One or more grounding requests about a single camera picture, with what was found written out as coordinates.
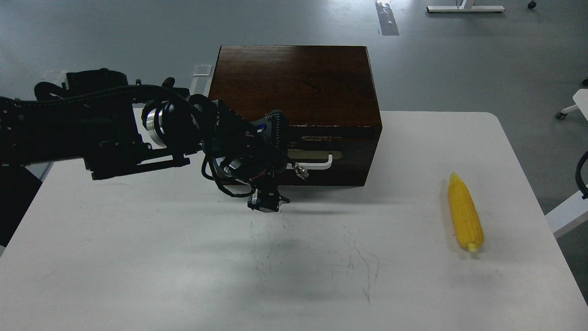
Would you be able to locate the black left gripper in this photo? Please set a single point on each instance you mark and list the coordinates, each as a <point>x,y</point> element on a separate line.
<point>244,156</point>

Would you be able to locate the wooden drawer with white handle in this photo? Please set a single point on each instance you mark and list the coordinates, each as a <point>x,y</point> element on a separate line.
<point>351,146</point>

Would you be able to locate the yellow corn cob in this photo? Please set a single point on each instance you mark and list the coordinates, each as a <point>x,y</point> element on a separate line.
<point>466,221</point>

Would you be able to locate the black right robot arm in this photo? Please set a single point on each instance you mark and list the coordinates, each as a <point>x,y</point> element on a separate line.
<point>580,182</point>

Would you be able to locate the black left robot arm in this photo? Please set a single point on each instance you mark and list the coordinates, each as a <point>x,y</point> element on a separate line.
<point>120,129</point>

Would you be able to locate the dark wooden drawer cabinet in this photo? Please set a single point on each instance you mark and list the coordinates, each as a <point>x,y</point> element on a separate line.
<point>312,85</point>

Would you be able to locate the white floor tape marks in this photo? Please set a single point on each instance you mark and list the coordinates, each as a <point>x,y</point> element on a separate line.
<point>201,79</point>

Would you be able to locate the grey floor tape strip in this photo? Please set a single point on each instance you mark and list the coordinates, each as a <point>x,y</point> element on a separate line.
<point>387,22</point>

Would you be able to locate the white desk leg base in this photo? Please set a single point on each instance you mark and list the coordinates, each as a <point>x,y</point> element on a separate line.
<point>463,7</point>

